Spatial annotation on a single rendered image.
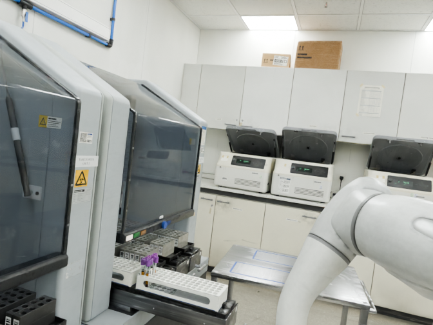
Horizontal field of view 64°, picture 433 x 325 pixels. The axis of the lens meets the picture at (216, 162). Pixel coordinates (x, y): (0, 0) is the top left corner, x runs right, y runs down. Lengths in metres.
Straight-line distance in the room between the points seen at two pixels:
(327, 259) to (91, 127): 0.70
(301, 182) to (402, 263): 2.77
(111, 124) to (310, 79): 2.87
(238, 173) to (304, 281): 2.79
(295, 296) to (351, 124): 3.01
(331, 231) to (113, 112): 0.71
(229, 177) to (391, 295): 1.79
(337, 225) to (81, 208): 0.68
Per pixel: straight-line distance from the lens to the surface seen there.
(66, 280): 1.09
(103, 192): 1.12
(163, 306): 1.22
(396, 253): 0.66
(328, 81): 3.73
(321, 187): 3.38
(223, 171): 3.54
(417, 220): 0.65
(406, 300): 3.62
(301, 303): 0.76
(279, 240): 3.48
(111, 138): 1.11
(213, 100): 3.92
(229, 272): 1.48
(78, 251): 1.09
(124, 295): 1.29
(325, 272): 0.76
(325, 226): 0.77
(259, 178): 3.44
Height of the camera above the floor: 1.33
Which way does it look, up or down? 3 degrees down
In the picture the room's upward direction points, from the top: 7 degrees clockwise
